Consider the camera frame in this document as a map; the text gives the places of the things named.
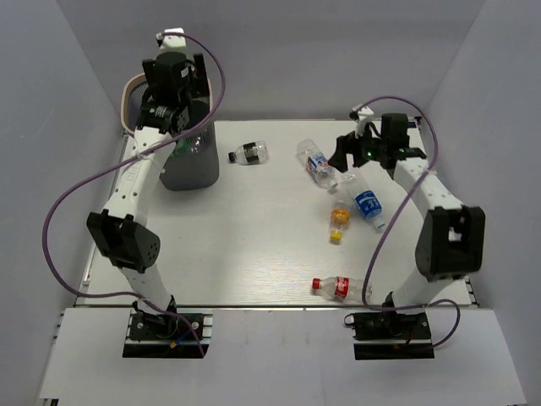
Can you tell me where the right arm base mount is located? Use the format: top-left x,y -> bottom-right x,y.
344,312 -> 434,360

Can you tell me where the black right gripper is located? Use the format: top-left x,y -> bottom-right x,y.
327,121 -> 387,173

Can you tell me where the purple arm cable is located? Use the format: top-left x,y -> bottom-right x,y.
43,32 -> 225,359
348,96 -> 462,349

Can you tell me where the green plastic bottle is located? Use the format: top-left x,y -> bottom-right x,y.
170,137 -> 203,158

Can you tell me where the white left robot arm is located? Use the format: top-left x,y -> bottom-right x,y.
86,52 -> 205,337

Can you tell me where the grey mesh waste bin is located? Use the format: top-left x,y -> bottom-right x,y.
121,74 -> 220,191

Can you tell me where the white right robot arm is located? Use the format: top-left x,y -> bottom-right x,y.
330,107 -> 485,337

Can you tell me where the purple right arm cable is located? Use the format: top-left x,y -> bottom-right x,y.
348,96 -> 462,349

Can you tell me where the blue label clear bottle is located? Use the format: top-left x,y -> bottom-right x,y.
342,173 -> 386,232

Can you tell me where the red label cola bottle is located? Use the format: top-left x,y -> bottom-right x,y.
311,277 -> 364,303

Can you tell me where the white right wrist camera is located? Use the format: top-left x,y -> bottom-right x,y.
349,105 -> 374,137

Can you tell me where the white front board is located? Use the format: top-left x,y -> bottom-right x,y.
40,308 -> 525,405

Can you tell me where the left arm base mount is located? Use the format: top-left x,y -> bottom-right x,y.
122,301 -> 213,359

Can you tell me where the black label clear bottle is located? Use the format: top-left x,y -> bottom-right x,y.
228,141 -> 269,166

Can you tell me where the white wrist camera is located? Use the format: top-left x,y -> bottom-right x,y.
349,105 -> 374,137
156,28 -> 187,53

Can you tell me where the yellow label clear bottle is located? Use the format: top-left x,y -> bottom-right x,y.
329,198 -> 351,244

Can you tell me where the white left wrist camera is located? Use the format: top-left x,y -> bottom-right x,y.
156,28 -> 187,53

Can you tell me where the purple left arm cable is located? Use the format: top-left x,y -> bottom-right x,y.
43,32 -> 225,359

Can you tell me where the white cap clear bottle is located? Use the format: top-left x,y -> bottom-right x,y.
296,139 -> 338,189

